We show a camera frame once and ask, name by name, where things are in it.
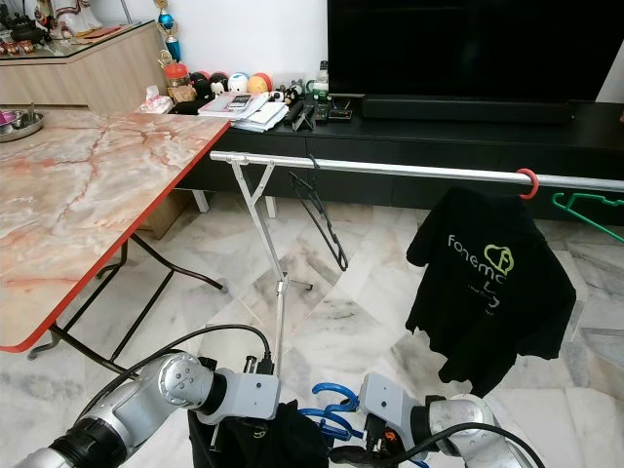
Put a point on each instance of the blue plastic clothes hanger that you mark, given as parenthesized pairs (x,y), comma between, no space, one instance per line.
(336,390)

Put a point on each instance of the black printed T-shirt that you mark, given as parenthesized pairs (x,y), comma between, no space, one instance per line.
(487,292)
(253,444)

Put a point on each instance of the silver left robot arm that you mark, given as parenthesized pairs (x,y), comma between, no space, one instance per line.
(156,390)

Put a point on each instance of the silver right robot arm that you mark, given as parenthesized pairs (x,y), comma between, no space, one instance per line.
(468,419)

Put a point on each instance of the black clothes hanger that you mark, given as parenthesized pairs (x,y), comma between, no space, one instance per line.
(341,260)

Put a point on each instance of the red plastic clothes hanger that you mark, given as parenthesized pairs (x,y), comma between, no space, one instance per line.
(536,183)

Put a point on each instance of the green plastic clothes hanger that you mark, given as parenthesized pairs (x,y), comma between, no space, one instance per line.
(590,222)

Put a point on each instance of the silver metal clothes rack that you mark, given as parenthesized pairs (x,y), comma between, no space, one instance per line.
(409,169)

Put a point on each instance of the black low TV console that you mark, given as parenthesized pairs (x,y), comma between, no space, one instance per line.
(429,146)

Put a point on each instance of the small black box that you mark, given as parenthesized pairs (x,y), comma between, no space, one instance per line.
(339,109)

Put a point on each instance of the black remote control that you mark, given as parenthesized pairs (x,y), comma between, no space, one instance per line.
(304,115)

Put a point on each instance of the stack of papers and booklets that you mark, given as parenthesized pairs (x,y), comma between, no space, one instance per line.
(253,115)

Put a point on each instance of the green bottle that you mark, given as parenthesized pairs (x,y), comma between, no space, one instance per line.
(319,84)

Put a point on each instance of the grey pocket calculator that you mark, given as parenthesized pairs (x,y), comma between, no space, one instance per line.
(239,101)

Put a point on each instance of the marble-pattern folding table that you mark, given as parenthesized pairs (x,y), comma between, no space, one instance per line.
(88,205)

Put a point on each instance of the orange ball toy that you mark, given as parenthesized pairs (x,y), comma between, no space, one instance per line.
(260,84)

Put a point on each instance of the purple cup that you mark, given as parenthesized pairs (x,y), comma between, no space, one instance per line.
(5,122)

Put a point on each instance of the white ball toy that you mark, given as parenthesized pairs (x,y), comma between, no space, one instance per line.
(238,84)

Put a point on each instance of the steel bowl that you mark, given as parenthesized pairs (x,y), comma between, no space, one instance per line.
(27,126)

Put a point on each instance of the black flat television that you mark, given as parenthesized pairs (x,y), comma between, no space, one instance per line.
(468,49)

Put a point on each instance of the pink tissue pack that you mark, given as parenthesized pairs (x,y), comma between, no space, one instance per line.
(156,102)

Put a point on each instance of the red-lidded jar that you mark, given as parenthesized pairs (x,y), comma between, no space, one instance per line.
(178,84)

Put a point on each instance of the gold and blue trophy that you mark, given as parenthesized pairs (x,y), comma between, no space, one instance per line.
(175,54)

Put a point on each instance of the light wooden cabinet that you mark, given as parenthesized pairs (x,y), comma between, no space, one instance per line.
(88,78)

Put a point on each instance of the white robed statue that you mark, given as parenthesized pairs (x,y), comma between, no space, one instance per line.
(78,15)

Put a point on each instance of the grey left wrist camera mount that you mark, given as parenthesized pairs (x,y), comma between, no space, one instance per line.
(249,395)

